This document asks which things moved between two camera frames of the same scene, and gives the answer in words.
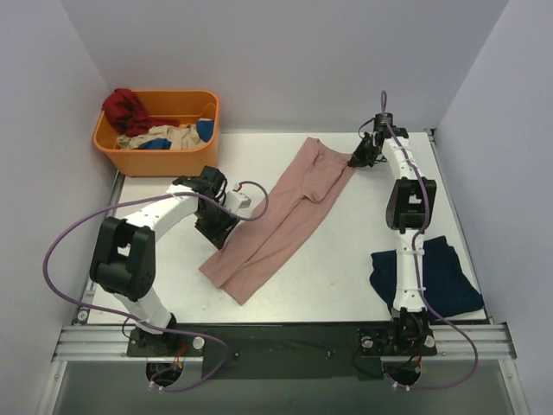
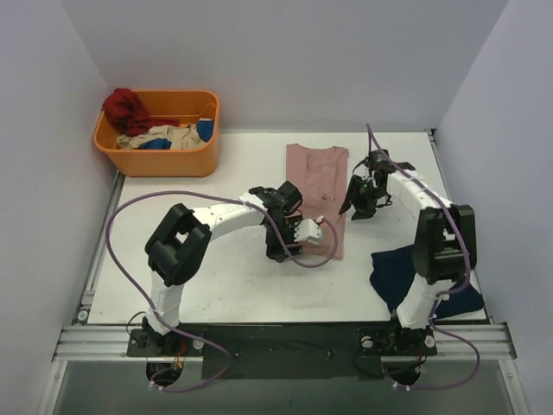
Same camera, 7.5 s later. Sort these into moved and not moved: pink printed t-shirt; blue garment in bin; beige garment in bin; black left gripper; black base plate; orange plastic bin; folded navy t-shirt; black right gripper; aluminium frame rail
Moved: pink printed t-shirt; black right gripper; black left gripper
Not moved: blue garment in bin; orange plastic bin; beige garment in bin; aluminium frame rail; folded navy t-shirt; black base plate
